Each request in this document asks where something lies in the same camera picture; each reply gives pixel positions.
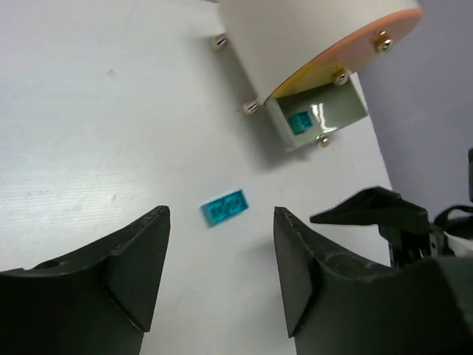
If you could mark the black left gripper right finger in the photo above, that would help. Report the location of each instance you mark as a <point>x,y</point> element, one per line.
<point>337,302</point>

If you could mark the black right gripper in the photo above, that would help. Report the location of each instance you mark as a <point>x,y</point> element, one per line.
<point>404,225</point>

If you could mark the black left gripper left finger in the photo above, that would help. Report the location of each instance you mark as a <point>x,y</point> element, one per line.
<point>98,299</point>

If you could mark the small teal lego brick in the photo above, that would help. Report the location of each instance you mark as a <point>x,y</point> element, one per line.
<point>300,122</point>

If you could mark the long teal lego brick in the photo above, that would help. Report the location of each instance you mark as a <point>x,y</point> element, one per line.
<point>224,208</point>

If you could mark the yellow drawer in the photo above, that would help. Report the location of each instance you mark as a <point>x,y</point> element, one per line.
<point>308,77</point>

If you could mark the orange drawer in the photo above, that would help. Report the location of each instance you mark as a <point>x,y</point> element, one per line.
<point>361,47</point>

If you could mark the gold bottom drawer knob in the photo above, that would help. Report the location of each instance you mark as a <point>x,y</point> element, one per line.
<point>323,140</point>

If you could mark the gold yellow drawer knob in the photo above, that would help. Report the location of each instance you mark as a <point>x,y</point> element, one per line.
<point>340,77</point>

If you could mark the silver cabinet foot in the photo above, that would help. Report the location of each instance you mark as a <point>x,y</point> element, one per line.
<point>219,41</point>
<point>250,107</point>

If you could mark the white cylindrical drawer cabinet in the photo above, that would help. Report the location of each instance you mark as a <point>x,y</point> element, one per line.
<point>274,39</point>

